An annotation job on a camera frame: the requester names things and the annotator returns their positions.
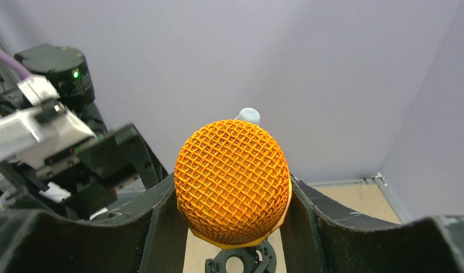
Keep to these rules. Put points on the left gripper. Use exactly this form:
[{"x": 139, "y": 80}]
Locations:
[{"x": 81, "y": 180}]

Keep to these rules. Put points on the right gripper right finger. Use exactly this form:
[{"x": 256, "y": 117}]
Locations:
[{"x": 321, "y": 235}]

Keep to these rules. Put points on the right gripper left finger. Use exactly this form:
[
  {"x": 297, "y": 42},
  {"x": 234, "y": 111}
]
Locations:
[{"x": 146, "y": 234}]

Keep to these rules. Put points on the orange microphone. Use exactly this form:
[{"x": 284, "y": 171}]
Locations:
[{"x": 232, "y": 184}]

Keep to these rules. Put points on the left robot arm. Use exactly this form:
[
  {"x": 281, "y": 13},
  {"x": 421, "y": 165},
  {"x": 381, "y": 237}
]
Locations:
[{"x": 67, "y": 70}]

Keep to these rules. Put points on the white microphone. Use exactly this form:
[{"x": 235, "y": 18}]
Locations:
[{"x": 250, "y": 115}]

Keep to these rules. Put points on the black shock-mount microphone stand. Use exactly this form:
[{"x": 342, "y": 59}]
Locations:
[{"x": 260, "y": 258}]

